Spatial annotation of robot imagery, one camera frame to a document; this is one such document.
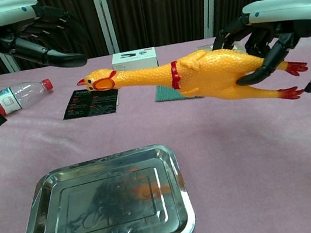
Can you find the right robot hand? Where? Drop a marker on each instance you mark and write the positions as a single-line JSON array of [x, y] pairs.
[[290, 12]]

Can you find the yellow rubber chicken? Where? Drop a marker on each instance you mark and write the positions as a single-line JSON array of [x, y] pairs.
[[211, 75]]

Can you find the teal hand brush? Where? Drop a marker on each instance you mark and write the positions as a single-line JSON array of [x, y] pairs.
[[166, 94]]

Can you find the stainless steel tray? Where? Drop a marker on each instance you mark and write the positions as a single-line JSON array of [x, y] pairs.
[[105, 210]]

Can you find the clear plastic water bottle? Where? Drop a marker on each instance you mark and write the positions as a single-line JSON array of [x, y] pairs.
[[22, 94]]

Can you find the black printed card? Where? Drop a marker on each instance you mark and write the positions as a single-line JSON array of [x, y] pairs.
[[91, 103]]

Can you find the white stapler box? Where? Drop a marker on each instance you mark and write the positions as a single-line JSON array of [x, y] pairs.
[[134, 59]]

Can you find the pink tablecloth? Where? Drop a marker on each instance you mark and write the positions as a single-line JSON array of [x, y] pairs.
[[240, 168]]

